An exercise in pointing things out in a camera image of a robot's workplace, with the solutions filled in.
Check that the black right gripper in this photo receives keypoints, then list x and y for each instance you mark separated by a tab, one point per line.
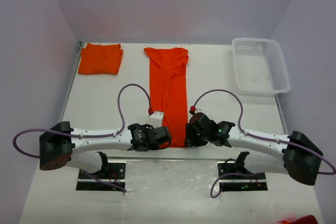
190	140

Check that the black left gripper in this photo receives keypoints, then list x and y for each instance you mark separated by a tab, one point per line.
155	147

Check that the orange t shirt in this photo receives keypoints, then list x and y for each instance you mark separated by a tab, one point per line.
168	90
100	59

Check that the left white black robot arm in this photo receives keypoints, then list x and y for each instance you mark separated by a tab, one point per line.
83	149

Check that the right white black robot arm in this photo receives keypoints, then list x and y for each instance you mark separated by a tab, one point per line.
295	154

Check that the white plastic laundry basket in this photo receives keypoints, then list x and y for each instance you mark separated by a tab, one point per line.
260	67

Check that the folded orange t shirt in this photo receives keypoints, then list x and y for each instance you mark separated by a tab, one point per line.
100	59

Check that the red cloth at edge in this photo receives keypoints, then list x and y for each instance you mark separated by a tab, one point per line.
309	219

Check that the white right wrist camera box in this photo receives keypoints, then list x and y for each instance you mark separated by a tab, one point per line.
198	109

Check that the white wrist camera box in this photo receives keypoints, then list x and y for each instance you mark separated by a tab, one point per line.
156	119
198	109

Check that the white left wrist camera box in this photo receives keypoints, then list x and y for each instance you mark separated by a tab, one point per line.
156	119

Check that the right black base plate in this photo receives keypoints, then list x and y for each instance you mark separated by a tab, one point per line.
239	183

